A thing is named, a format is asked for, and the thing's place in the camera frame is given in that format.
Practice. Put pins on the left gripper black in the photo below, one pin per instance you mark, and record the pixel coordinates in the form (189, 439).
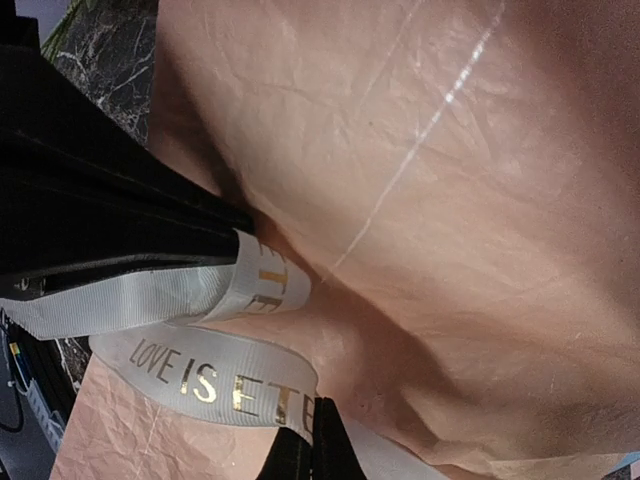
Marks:
(81, 200)

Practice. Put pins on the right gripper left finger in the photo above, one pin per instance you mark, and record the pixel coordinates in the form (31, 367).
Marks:
(289, 458)

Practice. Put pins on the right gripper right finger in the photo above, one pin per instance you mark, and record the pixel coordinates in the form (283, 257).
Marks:
(333, 456)

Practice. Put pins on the white printed ribbon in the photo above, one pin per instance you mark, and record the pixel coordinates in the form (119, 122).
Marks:
(151, 329)

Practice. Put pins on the beige pink wrapping paper sheet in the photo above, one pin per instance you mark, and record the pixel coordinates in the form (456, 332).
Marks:
(461, 179)

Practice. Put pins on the left pile of fake flowers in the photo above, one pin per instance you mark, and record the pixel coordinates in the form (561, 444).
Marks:
(56, 38)

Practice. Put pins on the blue wrapping paper sheet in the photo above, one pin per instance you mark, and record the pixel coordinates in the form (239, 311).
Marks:
(626, 469)

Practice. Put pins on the white slotted cable duct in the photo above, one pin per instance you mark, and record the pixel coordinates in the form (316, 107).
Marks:
(50, 420)

